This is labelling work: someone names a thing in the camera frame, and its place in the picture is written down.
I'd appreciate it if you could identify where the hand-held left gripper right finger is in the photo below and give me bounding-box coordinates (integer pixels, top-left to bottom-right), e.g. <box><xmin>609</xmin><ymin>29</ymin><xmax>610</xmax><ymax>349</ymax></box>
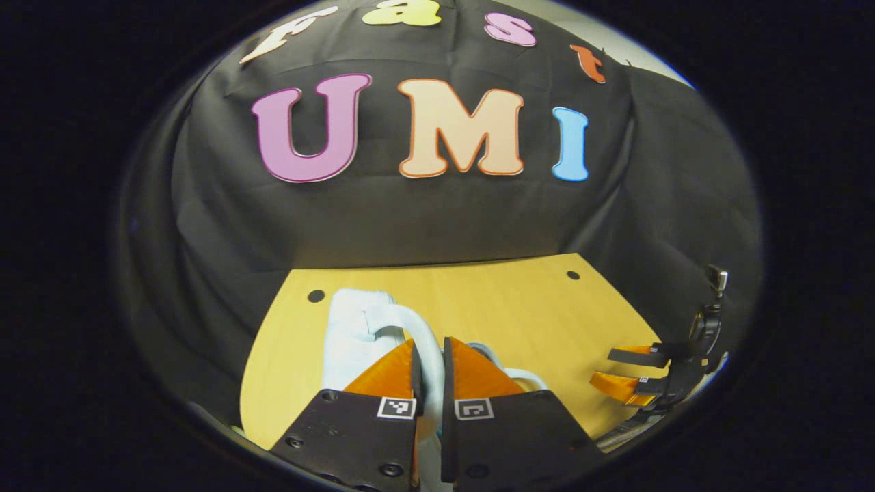
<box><xmin>440</xmin><ymin>335</ymin><xmax>605</xmax><ymax>492</ymax></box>

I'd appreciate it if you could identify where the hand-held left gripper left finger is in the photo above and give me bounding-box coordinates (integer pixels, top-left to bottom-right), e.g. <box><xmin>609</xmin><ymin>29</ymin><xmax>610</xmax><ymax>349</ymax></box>
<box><xmin>269</xmin><ymin>337</ymin><xmax>423</xmax><ymax>492</ymax></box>

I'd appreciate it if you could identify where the light blue suitcase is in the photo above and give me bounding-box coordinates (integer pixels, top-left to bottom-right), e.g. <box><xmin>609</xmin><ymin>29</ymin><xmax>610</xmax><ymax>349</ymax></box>
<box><xmin>321</xmin><ymin>287</ymin><xmax>549</xmax><ymax>492</ymax></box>

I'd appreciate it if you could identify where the black backdrop cloth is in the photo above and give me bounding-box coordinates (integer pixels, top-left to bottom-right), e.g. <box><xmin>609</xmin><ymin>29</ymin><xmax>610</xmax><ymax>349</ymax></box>
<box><xmin>116</xmin><ymin>0</ymin><xmax>763</xmax><ymax>424</ymax></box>

